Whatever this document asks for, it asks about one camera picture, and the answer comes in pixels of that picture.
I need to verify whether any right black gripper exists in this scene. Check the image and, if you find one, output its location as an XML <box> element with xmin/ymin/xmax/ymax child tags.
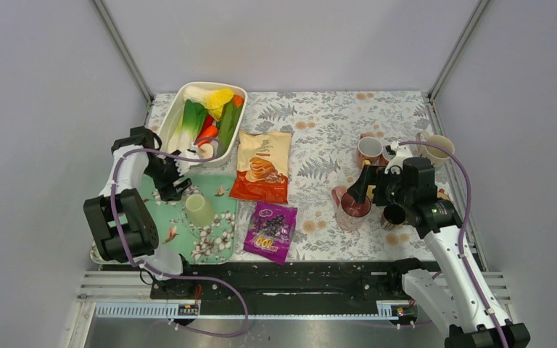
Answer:
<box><xmin>346</xmin><ymin>164</ymin><xmax>413</xmax><ymax>207</ymax></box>

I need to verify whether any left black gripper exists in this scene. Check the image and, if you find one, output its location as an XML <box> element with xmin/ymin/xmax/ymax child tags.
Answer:
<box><xmin>144</xmin><ymin>150</ymin><xmax>191</xmax><ymax>201</ymax></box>

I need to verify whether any pink ribbed mug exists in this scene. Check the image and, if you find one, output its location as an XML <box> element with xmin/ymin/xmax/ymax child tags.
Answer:
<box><xmin>331</xmin><ymin>186</ymin><xmax>372</xmax><ymax>232</ymax></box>

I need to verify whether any light green mug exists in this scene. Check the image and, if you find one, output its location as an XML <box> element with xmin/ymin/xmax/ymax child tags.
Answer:
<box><xmin>184</xmin><ymin>194</ymin><xmax>215</xmax><ymax>228</ymax></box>

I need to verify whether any salmon pink mug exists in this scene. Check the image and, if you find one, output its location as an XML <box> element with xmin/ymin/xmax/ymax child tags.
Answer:
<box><xmin>356</xmin><ymin>135</ymin><xmax>383</xmax><ymax>168</ymax></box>

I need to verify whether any small brown cup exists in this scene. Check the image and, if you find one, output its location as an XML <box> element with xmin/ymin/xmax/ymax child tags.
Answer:
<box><xmin>381</xmin><ymin>204</ymin><xmax>407</xmax><ymax>231</ymax></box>

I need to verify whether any cream beige mug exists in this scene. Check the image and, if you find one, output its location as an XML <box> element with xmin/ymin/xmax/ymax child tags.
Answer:
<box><xmin>414</xmin><ymin>131</ymin><xmax>455</xmax><ymax>169</ymax></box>

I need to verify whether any yellow mug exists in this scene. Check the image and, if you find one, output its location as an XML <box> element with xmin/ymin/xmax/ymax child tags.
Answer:
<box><xmin>363</xmin><ymin>159</ymin><xmax>376</xmax><ymax>202</ymax></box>

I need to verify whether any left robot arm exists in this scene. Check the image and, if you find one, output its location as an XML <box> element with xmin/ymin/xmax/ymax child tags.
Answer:
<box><xmin>83</xmin><ymin>126</ymin><xmax>196</xmax><ymax>298</ymax></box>

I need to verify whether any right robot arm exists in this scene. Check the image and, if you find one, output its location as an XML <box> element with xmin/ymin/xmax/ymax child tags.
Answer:
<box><xmin>347</xmin><ymin>157</ymin><xmax>531</xmax><ymax>347</ymax></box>

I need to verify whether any floral tablecloth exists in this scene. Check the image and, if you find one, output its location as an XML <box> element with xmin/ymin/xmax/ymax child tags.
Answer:
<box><xmin>134</xmin><ymin>91</ymin><xmax>471</xmax><ymax>262</ymax></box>

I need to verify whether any toy mushroom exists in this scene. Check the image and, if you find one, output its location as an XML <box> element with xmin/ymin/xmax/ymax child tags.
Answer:
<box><xmin>197</xmin><ymin>143</ymin><xmax>215</xmax><ymax>160</ymax></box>

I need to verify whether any green floral tray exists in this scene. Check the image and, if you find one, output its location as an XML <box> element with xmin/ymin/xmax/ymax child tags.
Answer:
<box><xmin>90</xmin><ymin>173</ymin><xmax>239</xmax><ymax>265</ymax></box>

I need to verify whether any toy orange carrot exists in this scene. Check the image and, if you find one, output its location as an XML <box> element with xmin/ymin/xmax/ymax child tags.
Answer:
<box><xmin>195</xmin><ymin>125</ymin><xmax>219</xmax><ymax>146</ymax></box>

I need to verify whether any white vegetable tub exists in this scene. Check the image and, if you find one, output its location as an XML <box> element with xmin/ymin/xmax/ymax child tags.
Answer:
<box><xmin>157</xmin><ymin>82</ymin><xmax>248</xmax><ymax>167</ymax></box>

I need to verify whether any toy red pepper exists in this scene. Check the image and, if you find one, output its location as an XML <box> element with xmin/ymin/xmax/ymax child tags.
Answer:
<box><xmin>202</xmin><ymin>114</ymin><xmax>215</xmax><ymax>131</ymax></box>

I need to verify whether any toy bok choy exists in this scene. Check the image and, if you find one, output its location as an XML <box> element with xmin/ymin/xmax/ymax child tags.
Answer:
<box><xmin>167</xmin><ymin>100</ymin><xmax>207</xmax><ymax>153</ymax></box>

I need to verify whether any toy green cucumber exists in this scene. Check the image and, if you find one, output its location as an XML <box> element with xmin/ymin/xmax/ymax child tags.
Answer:
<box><xmin>218</xmin><ymin>99</ymin><xmax>243</xmax><ymax>156</ymax></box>

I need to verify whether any cassava chips bag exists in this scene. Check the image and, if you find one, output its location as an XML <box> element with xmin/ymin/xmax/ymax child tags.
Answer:
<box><xmin>229</xmin><ymin>130</ymin><xmax>292</xmax><ymax>204</ymax></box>

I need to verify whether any toy napa cabbage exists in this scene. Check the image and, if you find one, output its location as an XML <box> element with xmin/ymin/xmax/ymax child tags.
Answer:
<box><xmin>183</xmin><ymin>86</ymin><xmax>235</xmax><ymax>121</ymax></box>

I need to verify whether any purple candy bag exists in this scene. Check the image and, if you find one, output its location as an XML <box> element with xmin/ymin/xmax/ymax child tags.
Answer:
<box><xmin>243</xmin><ymin>202</ymin><xmax>298</xmax><ymax>265</ymax></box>

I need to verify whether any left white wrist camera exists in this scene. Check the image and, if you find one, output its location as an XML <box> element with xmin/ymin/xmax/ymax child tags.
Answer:
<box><xmin>174</xmin><ymin>149</ymin><xmax>201</xmax><ymax>175</ymax></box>

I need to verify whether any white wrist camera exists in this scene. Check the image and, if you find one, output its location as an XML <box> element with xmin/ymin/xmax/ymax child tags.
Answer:
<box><xmin>381</xmin><ymin>141</ymin><xmax>413</xmax><ymax>174</ymax></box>
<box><xmin>174</xmin><ymin>149</ymin><xmax>201</xmax><ymax>175</ymax></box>

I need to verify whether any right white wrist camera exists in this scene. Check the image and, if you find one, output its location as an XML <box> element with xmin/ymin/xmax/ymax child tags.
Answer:
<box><xmin>381</xmin><ymin>141</ymin><xmax>413</xmax><ymax>174</ymax></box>

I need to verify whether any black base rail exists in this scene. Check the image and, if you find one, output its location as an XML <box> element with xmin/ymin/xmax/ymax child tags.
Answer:
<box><xmin>150</xmin><ymin>259</ymin><xmax>427</xmax><ymax>304</ymax></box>

